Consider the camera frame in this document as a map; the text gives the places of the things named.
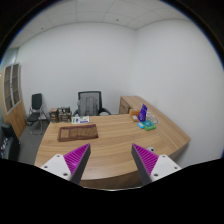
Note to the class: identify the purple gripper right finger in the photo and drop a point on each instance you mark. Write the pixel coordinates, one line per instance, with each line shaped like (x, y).
(152, 167)

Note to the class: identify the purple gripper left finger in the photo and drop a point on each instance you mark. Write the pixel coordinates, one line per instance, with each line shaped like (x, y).
(69, 166)

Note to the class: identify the wooden office desk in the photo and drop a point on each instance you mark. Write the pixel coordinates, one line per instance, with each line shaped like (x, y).
(111, 165)

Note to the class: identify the green box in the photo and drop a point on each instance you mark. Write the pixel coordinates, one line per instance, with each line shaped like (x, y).
(149, 126)

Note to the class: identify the blue box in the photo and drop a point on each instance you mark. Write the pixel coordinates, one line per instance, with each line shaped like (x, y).
(140, 125)

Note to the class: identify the white green desk sign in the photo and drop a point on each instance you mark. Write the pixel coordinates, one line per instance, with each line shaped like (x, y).
(80, 119)

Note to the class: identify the dark box stack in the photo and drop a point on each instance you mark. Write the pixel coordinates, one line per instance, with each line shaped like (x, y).
(64, 114)

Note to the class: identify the brown cardboard box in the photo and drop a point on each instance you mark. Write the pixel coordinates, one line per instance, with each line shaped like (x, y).
(54, 115)

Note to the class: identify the orange small box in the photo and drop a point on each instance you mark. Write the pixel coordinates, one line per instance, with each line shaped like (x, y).
(133, 112)

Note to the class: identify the black visitor chair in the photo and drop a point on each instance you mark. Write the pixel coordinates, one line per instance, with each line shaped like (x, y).
(35, 112)

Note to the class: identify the grey mesh office chair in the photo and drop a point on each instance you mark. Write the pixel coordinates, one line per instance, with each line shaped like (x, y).
(90, 104)

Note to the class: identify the wooden side cabinet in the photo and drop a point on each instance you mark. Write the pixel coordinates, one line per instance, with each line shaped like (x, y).
(128, 103)

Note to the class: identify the wooden bookcase with glass doors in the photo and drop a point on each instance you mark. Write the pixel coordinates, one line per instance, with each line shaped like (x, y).
(11, 98)

